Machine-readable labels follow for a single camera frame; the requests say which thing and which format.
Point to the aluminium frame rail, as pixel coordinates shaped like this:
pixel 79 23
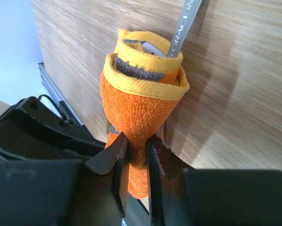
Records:
pixel 59 99

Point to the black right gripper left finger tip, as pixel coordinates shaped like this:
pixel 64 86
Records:
pixel 66 192

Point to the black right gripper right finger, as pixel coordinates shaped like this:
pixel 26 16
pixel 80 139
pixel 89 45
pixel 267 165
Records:
pixel 180 195

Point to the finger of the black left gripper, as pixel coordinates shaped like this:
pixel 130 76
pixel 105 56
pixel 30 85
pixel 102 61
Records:
pixel 29 130

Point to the orange yellow grey giraffe towel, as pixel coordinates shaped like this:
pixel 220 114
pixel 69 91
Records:
pixel 141 83

